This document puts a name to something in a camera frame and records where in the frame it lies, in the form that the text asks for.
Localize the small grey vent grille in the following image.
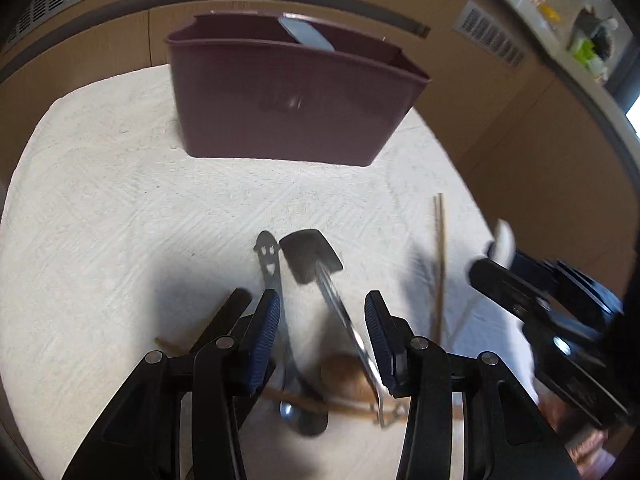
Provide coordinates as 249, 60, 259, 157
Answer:
452, 1, 528, 68

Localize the grey utensil rack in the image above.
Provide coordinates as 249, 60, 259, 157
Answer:
570, 5, 621, 63

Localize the wooden spoon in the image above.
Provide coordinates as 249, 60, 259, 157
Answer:
320, 354, 463, 418

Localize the grey stone countertop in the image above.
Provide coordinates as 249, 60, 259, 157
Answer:
505, 0, 640, 136

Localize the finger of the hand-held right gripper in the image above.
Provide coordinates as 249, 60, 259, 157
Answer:
512, 251, 621, 331
467, 258, 551, 323

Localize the green plastic item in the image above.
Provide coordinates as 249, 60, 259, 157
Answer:
570, 37, 597, 67

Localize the maroon plastic utensil holder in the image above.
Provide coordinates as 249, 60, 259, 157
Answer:
165, 10, 432, 167

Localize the black spatula with metal handle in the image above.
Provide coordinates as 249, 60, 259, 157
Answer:
278, 229, 401, 428

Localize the white ceramic spoon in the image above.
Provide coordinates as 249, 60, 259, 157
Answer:
277, 16, 335, 53
487, 219, 516, 267

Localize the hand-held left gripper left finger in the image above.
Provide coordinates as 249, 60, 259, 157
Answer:
62, 287, 282, 480

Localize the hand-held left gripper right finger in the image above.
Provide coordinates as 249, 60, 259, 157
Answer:
364, 290, 581, 480

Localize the metal smiley-face spoon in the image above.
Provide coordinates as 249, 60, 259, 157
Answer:
252, 230, 330, 437

